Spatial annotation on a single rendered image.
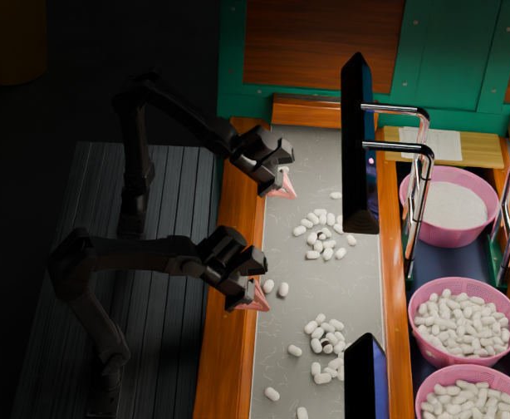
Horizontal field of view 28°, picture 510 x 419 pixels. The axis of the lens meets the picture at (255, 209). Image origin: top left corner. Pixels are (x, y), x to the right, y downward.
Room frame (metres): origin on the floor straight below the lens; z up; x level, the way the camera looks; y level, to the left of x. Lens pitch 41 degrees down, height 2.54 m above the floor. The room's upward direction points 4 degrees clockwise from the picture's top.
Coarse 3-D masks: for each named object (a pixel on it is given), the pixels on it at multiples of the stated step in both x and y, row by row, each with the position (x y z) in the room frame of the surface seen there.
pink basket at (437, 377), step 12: (444, 372) 1.55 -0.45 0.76; (456, 372) 1.55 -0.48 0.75; (468, 372) 1.56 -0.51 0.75; (480, 372) 1.56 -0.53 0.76; (492, 372) 1.55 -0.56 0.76; (432, 384) 1.52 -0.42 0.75; (444, 384) 1.54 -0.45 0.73; (492, 384) 1.54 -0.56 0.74; (504, 384) 1.53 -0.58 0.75; (420, 396) 1.48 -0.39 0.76; (420, 408) 1.46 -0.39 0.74
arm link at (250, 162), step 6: (240, 150) 2.05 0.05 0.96; (234, 156) 2.04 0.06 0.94; (240, 156) 2.03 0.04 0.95; (246, 156) 2.04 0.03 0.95; (234, 162) 2.03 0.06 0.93; (240, 162) 2.03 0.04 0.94; (246, 162) 2.03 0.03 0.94; (252, 162) 2.04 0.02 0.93; (240, 168) 2.03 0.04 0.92; (246, 168) 2.03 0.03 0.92; (252, 168) 2.03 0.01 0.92
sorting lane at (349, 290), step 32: (288, 128) 2.45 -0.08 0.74; (320, 160) 2.31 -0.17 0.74; (288, 192) 2.16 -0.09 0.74; (320, 192) 2.17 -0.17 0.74; (288, 224) 2.03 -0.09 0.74; (320, 224) 2.04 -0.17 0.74; (288, 256) 1.91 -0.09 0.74; (320, 256) 1.92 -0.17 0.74; (352, 256) 1.93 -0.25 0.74; (288, 288) 1.80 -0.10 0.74; (320, 288) 1.80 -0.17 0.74; (352, 288) 1.81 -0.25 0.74; (288, 320) 1.69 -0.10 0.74; (352, 320) 1.71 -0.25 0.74; (256, 352) 1.58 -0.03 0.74; (288, 352) 1.59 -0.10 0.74; (320, 352) 1.60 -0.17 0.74; (256, 384) 1.49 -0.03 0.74; (288, 384) 1.50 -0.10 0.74; (320, 384) 1.50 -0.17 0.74; (256, 416) 1.41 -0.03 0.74; (288, 416) 1.41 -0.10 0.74; (320, 416) 1.42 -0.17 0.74
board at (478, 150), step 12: (384, 132) 2.42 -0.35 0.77; (396, 132) 2.42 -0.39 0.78; (468, 132) 2.44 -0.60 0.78; (468, 144) 2.39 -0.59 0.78; (480, 144) 2.39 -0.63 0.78; (492, 144) 2.39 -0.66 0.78; (396, 156) 2.30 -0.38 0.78; (468, 156) 2.33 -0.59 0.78; (480, 156) 2.33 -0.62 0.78; (492, 156) 2.33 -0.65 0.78
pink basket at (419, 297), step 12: (420, 288) 1.80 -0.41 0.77; (432, 288) 1.82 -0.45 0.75; (444, 288) 1.83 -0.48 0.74; (456, 288) 1.83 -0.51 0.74; (492, 288) 1.82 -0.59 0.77; (420, 300) 1.79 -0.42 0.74; (504, 300) 1.78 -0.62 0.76; (408, 312) 1.72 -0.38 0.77; (504, 312) 1.77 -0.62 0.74; (420, 336) 1.64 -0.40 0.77; (420, 348) 1.67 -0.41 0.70; (432, 348) 1.61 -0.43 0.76; (432, 360) 1.63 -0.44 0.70; (444, 360) 1.61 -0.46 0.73; (456, 360) 1.59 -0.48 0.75; (468, 360) 1.58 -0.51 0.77; (480, 360) 1.58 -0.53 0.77; (492, 360) 1.60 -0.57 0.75
